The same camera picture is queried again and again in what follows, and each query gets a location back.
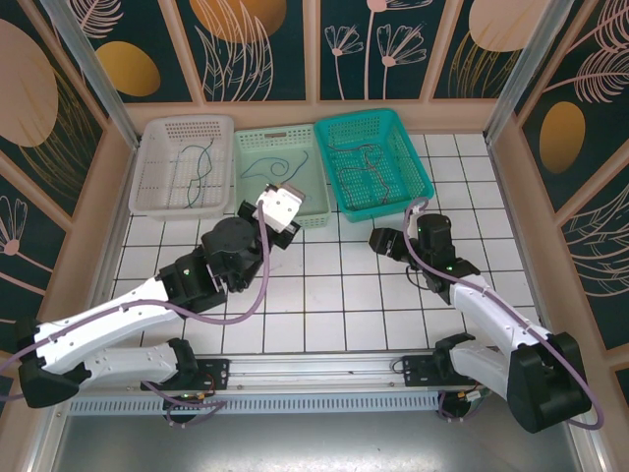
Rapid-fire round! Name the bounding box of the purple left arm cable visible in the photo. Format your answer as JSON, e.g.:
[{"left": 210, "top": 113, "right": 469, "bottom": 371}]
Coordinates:
[{"left": 0, "top": 206, "right": 272, "bottom": 430}]

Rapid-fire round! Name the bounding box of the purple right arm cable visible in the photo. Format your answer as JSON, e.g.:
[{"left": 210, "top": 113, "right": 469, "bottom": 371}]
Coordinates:
[{"left": 402, "top": 196, "right": 606, "bottom": 432}]

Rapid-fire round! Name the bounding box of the teal plastic basket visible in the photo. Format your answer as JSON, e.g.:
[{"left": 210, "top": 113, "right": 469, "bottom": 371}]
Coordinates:
[{"left": 313, "top": 107, "right": 434, "bottom": 223}]

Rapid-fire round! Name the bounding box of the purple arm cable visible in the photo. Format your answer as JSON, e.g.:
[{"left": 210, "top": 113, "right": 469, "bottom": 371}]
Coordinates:
[
  {"left": 402, "top": 196, "right": 606, "bottom": 432},
  {"left": 0, "top": 206, "right": 272, "bottom": 430}
]

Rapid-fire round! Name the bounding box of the white plastic basket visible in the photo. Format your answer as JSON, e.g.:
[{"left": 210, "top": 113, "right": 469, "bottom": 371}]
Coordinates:
[{"left": 128, "top": 115, "right": 236, "bottom": 220}]

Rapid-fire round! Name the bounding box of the aluminium frame post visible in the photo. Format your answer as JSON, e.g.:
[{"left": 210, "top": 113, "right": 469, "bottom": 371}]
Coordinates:
[
  {"left": 38, "top": 0, "right": 143, "bottom": 148},
  {"left": 484, "top": 0, "right": 576, "bottom": 144}
]

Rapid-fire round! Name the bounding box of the light green plastic basket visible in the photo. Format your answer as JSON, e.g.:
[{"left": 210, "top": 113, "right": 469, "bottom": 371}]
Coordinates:
[{"left": 233, "top": 122, "right": 331, "bottom": 231}]

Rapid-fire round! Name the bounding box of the slotted grey cable duct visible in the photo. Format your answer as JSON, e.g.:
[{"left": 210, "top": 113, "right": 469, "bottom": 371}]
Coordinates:
[{"left": 66, "top": 390, "right": 443, "bottom": 417}]

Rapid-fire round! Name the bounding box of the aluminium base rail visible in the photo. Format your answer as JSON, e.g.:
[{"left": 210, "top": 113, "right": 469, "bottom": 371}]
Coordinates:
[{"left": 46, "top": 348, "right": 581, "bottom": 394}]

